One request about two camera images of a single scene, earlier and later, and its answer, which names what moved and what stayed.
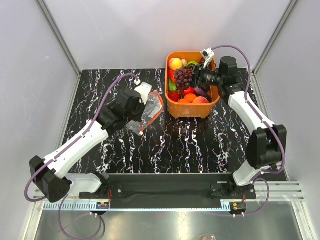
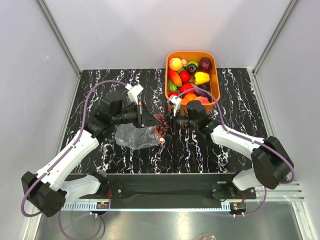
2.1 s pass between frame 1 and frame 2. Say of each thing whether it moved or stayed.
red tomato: stayed
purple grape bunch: moved
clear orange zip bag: moved
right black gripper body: moved
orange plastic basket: stayed
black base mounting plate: stayed
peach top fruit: stayed
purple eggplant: stayed
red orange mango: stayed
